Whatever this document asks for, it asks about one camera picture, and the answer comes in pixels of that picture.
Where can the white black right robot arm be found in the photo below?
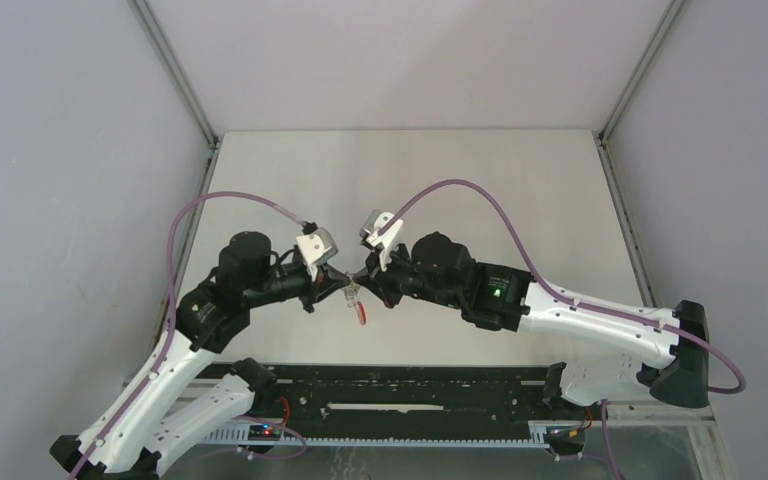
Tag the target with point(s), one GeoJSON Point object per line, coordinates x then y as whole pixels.
{"type": "Point", "coordinates": [659, 351]}

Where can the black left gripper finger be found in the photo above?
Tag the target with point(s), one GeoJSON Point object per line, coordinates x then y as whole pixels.
{"type": "Point", "coordinates": [335, 277]}
{"type": "Point", "coordinates": [329, 288]}

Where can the red-handled metal key holder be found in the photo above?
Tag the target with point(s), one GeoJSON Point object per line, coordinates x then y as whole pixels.
{"type": "Point", "coordinates": [351, 294]}

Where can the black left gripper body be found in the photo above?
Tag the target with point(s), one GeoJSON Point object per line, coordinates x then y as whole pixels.
{"type": "Point", "coordinates": [316, 286]}

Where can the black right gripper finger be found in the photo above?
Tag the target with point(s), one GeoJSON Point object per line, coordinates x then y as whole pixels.
{"type": "Point", "coordinates": [367, 273]}
{"type": "Point", "coordinates": [374, 288]}

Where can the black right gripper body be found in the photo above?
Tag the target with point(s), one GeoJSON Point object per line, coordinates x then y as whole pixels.
{"type": "Point", "coordinates": [401, 278]}

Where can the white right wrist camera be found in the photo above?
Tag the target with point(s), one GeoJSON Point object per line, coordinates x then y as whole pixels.
{"type": "Point", "coordinates": [380, 234]}

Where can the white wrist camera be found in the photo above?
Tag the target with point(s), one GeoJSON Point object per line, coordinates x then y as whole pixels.
{"type": "Point", "coordinates": [380, 234]}
{"type": "Point", "coordinates": [316, 247]}

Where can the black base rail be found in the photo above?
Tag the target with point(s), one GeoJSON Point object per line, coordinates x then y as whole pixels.
{"type": "Point", "coordinates": [420, 403]}

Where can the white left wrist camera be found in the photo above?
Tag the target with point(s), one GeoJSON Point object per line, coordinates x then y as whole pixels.
{"type": "Point", "coordinates": [316, 247]}

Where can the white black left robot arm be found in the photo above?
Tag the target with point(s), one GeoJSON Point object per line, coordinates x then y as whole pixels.
{"type": "Point", "coordinates": [138, 437]}

